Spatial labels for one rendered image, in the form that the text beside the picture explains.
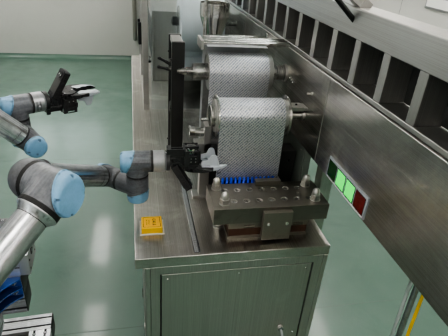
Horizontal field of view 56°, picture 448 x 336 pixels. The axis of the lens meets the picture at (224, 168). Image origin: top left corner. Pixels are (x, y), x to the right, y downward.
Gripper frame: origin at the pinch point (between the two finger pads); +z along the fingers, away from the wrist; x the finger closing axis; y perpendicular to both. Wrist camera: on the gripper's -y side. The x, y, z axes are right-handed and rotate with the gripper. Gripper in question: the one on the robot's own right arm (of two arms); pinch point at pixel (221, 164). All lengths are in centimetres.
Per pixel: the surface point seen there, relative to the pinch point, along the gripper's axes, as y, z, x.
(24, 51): -99, -191, 556
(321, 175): -14, 47, 14
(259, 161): 1.1, 13.6, -0.2
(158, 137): -19, -19, 64
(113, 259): -109, -46, 80
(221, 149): 6.3, -0.6, -0.2
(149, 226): -16.4, -26.2, -12.2
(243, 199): -5.8, 5.2, -14.2
